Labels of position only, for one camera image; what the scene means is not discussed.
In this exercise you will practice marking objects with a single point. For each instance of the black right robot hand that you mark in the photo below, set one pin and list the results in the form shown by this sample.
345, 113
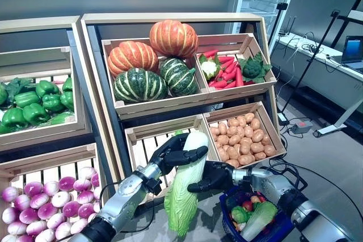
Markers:
218, 175

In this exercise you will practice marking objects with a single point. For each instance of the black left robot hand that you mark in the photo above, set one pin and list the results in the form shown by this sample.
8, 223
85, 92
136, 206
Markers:
170, 157

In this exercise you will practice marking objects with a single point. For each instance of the blue plastic shopping basket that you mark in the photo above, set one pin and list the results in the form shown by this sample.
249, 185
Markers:
225, 219

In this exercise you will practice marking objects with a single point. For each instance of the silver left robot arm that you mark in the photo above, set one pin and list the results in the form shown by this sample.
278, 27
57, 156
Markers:
119, 205

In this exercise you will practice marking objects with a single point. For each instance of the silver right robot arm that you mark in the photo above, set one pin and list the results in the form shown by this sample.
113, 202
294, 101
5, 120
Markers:
269, 182

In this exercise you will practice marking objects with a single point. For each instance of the brown potato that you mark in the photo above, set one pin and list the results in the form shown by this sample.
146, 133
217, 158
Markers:
260, 156
233, 163
255, 123
214, 131
269, 150
249, 117

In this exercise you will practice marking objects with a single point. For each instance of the wooden white-slat crate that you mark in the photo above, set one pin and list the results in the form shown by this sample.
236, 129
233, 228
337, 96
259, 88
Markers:
158, 131

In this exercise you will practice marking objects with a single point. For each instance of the small red tomato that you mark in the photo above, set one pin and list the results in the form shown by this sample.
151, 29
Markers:
247, 205

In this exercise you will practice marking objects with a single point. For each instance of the small tan onion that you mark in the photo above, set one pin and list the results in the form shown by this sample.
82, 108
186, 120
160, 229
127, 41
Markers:
255, 199

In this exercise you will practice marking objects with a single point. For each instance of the small green toy pepper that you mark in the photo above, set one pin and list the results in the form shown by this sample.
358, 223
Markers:
239, 214

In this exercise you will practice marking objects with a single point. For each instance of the large wooden pumpkin crate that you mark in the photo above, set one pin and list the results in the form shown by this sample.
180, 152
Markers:
158, 107

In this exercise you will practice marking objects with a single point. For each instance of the wooden potato crate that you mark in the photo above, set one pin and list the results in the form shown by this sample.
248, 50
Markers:
270, 128

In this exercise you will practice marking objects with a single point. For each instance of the green striped pumpkin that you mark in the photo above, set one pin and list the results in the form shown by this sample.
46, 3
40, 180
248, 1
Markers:
140, 84
178, 76

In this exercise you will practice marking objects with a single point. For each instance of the purple white turnip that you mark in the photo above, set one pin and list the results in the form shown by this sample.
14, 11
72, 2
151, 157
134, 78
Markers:
66, 184
51, 188
85, 196
22, 202
87, 172
33, 188
82, 184
10, 193
95, 180

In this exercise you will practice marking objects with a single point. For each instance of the black power brick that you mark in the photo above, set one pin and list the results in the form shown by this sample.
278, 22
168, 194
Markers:
282, 118

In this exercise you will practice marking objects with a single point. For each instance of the red carrot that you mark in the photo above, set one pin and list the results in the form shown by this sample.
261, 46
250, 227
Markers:
239, 76
219, 83
210, 53
227, 59

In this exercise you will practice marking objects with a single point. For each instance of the wooden carrot crate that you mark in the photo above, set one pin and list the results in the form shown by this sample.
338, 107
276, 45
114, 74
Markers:
241, 89

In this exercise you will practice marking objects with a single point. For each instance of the grey box red button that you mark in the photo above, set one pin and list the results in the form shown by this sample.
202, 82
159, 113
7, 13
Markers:
302, 126

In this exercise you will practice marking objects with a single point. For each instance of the white cauliflower with leaves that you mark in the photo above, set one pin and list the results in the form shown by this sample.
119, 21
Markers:
209, 67

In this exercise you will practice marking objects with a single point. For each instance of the orange striped pumpkin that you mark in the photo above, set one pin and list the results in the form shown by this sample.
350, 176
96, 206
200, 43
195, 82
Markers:
131, 56
173, 38

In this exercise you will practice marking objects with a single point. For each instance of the green broccoli with leaves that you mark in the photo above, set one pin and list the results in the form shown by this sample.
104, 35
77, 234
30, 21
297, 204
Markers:
252, 67

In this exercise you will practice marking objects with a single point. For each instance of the green bell pepper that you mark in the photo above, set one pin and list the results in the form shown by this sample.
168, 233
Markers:
67, 84
46, 87
12, 117
52, 102
35, 113
27, 99
67, 99

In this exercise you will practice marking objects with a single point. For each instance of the wooden turnip crate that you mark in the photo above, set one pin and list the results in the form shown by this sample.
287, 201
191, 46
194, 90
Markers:
42, 157

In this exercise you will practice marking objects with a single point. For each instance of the wooden pepper crate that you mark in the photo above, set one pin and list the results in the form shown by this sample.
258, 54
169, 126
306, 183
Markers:
42, 133

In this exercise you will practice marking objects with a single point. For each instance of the wooden vegetable display stand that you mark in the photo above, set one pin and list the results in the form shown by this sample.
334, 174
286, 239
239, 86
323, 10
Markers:
170, 17
37, 24

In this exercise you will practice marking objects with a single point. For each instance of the black router with antennas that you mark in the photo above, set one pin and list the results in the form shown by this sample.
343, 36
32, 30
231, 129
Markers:
283, 33

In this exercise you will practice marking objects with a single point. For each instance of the dark green leafy vegetable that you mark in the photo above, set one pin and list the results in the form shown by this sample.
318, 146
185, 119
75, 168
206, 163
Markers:
15, 84

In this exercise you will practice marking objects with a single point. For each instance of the open grey laptop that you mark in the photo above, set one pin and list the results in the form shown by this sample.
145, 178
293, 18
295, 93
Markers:
353, 49

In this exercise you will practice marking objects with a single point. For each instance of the black camera tripod stand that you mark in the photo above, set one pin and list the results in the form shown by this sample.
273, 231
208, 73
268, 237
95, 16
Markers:
335, 13
282, 6

